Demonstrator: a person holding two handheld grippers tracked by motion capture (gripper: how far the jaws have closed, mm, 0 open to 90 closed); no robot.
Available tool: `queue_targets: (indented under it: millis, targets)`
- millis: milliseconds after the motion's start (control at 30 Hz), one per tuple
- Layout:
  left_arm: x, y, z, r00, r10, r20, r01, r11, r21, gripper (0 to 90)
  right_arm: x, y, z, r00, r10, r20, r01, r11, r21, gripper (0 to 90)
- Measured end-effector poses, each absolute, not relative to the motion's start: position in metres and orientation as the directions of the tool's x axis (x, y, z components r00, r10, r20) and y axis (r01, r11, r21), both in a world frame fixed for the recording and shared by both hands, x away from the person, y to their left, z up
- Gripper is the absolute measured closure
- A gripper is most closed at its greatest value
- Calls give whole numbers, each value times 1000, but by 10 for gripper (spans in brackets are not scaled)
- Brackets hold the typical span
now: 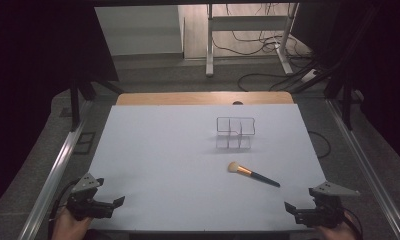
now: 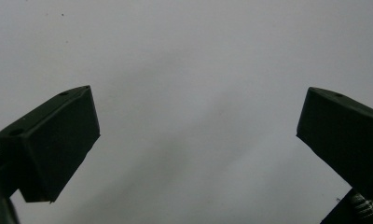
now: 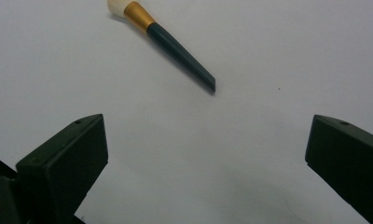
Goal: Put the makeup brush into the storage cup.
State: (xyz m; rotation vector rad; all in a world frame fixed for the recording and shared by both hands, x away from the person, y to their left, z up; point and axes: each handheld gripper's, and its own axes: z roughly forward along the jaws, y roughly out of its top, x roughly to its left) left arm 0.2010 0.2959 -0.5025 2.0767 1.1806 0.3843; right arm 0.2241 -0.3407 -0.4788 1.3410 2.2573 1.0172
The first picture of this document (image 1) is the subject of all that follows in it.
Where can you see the black curtain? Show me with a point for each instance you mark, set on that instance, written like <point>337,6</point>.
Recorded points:
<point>38,83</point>
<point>384,66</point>

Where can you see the white cabinet panel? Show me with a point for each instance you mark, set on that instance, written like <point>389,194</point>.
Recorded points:
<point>138,30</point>

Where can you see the clear acrylic organizer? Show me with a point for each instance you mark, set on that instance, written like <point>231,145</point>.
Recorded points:
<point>235,132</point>

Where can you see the white power strip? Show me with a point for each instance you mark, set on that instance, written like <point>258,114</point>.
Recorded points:
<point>309,76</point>

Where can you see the aluminium rail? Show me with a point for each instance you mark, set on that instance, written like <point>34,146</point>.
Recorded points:
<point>361,156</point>
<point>56,170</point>

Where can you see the makeup brush with gold ferrule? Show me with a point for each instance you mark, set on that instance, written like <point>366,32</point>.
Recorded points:
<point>253,174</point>

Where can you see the white desk frame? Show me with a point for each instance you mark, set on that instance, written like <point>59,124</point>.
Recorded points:
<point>248,23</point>

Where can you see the person's right hand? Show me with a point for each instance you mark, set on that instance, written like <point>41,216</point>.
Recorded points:
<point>336,232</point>

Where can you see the person's left hand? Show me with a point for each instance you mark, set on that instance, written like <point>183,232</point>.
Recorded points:
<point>68,227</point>

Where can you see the white table mat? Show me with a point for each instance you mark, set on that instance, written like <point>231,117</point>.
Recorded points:
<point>171,160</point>

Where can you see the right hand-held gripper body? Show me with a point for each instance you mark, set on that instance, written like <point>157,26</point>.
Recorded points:
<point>325,208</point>

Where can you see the black metal stand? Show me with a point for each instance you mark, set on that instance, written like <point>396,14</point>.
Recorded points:
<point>347,106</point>
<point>75,106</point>

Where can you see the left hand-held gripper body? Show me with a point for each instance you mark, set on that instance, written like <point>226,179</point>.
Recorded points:
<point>85,202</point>

